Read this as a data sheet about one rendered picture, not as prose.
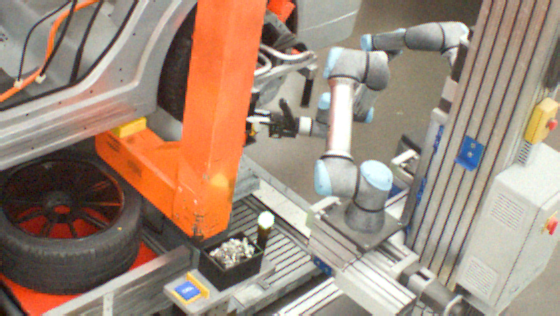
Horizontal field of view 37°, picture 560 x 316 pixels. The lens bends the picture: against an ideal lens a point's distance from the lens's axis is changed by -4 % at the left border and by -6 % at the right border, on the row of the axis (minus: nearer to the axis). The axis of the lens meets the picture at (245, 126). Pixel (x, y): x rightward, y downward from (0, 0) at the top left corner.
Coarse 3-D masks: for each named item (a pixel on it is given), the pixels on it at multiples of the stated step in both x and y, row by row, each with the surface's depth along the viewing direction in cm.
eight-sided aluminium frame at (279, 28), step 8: (264, 16) 355; (272, 16) 358; (272, 24) 361; (280, 24) 365; (280, 32) 368; (288, 48) 378; (280, 64) 385; (280, 80) 386; (256, 104) 391; (264, 104) 388
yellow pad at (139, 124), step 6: (132, 120) 349; (138, 120) 350; (144, 120) 351; (120, 126) 345; (126, 126) 345; (132, 126) 348; (138, 126) 350; (144, 126) 353; (114, 132) 348; (120, 132) 345; (126, 132) 347; (132, 132) 349
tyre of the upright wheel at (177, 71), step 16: (192, 16) 348; (192, 32) 345; (176, 48) 348; (176, 64) 347; (272, 64) 391; (160, 80) 357; (176, 80) 350; (160, 96) 364; (176, 96) 355; (176, 112) 362
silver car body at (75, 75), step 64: (0, 0) 374; (64, 0) 363; (128, 0) 347; (192, 0) 333; (320, 0) 393; (0, 64) 358; (64, 64) 346; (128, 64) 330; (0, 128) 300; (64, 128) 320
